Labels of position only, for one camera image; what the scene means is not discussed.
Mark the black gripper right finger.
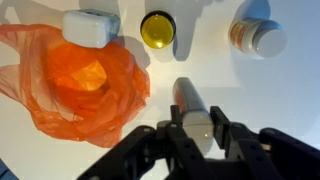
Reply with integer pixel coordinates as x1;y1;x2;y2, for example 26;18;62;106
209;105;320;180

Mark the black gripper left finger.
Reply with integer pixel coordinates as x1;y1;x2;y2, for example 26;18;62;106
76;104;218;180

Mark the long white cylindrical container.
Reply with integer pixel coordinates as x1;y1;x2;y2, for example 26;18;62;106
172;76;215;156

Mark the orange plastic bag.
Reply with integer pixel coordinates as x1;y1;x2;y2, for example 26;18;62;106
0;23;152;149

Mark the white rectangular container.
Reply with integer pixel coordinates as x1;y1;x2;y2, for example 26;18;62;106
61;8;121;50

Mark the white bottle with printed label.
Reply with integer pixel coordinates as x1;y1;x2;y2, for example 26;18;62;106
228;17;289;61

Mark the yellow-capped bottle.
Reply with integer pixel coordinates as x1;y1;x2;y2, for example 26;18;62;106
139;10;177;50

